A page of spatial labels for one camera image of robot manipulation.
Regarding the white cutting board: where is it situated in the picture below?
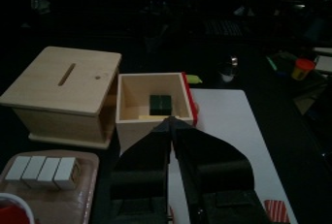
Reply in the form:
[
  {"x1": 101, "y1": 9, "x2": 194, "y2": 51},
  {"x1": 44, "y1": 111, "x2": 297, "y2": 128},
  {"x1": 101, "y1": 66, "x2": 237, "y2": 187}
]
[{"x1": 166, "y1": 87, "x2": 300, "y2": 224}]

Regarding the white rectangular block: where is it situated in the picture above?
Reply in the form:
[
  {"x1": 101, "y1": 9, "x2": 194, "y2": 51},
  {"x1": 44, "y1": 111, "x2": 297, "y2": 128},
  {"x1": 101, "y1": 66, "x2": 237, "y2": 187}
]
[
  {"x1": 36, "y1": 156, "x2": 63, "y2": 189},
  {"x1": 20, "y1": 155, "x2": 46, "y2": 185},
  {"x1": 52, "y1": 156, "x2": 81, "y2": 191},
  {"x1": 4, "y1": 155, "x2": 32, "y2": 183}
]

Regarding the wooden drawer with red front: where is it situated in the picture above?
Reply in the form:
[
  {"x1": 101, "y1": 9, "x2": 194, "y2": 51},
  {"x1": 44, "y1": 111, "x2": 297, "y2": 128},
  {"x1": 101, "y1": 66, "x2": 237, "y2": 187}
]
[{"x1": 115, "y1": 71, "x2": 199, "y2": 154}]

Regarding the orange and yellow container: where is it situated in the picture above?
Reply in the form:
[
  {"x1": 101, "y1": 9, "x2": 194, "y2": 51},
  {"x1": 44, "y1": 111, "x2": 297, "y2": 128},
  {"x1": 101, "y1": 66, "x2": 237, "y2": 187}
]
[{"x1": 289, "y1": 57, "x2": 316, "y2": 81}]

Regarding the wooden box with slot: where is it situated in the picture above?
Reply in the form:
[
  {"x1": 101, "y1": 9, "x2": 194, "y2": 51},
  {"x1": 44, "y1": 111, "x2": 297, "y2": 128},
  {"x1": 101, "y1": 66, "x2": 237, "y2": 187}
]
[{"x1": 0, "y1": 46, "x2": 123, "y2": 150}]

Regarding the red striped toy bacon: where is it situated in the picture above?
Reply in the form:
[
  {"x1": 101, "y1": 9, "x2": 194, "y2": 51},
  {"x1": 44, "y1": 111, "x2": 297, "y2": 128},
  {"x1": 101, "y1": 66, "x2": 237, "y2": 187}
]
[{"x1": 263, "y1": 199, "x2": 291, "y2": 224}]

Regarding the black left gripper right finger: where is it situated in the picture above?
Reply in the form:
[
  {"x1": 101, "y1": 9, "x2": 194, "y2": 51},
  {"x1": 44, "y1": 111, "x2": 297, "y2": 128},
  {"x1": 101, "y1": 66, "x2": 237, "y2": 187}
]
[{"x1": 171, "y1": 116, "x2": 271, "y2": 224}]

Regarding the red translucent plastic cup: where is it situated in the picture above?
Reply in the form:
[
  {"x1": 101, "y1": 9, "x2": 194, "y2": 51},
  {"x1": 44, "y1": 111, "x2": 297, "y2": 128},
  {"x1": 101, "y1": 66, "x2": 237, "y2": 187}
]
[{"x1": 0, "y1": 192, "x2": 36, "y2": 224}]

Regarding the yellow-green toy vegetable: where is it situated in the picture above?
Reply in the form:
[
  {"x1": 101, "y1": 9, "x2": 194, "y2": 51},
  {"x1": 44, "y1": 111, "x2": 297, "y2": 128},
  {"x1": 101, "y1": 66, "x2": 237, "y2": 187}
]
[{"x1": 186, "y1": 74, "x2": 203, "y2": 84}]

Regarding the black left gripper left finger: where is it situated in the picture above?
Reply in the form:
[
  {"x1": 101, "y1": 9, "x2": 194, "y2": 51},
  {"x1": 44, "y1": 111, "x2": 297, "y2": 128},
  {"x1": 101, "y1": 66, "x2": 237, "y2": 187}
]
[{"x1": 108, "y1": 116, "x2": 174, "y2": 224}]

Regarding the green stick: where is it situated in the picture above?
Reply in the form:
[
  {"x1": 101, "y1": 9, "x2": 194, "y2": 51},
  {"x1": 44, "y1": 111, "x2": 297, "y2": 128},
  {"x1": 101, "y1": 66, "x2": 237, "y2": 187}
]
[{"x1": 265, "y1": 55, "x2": 278, "y2": 73}]

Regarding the dark green toy block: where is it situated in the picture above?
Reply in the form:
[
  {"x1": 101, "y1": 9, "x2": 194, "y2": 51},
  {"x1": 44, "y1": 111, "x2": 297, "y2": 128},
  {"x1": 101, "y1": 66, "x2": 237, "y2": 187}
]
[{"x1": 147, "y1": 94, "x2": 174, "y2": 116}]

